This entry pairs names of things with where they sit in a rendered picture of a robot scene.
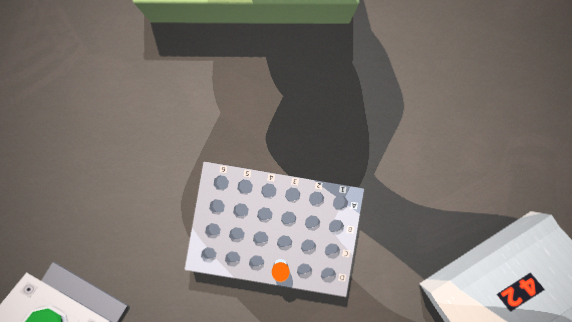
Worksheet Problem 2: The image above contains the white tube rack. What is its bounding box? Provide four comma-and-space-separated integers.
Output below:
185, 162, 364, 297

